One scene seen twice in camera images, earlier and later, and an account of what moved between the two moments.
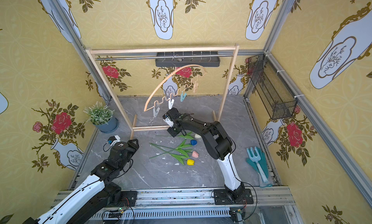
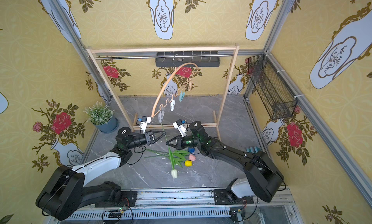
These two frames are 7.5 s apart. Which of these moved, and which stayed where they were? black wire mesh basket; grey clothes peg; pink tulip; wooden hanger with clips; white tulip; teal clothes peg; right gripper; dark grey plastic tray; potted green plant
Moved: pink tulip; grey clothes peg; white tulip; right gripper; wooden hanger with clips
Stayed: teal clothes peg; black wire mesh basket; potted green plant; dark grey plastic tray
